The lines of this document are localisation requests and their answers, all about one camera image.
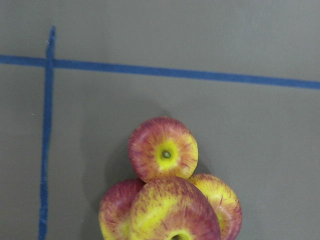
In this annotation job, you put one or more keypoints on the red yellow apple carried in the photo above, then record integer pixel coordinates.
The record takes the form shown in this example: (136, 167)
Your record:
(171, 208)

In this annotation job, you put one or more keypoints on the red yellow apple near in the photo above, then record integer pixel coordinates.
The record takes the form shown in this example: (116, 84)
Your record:
(162, 146)

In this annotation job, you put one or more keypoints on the red yellow apple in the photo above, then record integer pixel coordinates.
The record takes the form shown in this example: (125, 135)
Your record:
(224, 201)
(162, 146)
(115, 207)

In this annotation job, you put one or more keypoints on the red yellow apple left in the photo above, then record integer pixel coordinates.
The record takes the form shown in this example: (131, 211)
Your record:
(115, 207)

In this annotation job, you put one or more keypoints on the red yellow apple far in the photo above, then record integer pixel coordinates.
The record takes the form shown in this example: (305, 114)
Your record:
(224, 201)

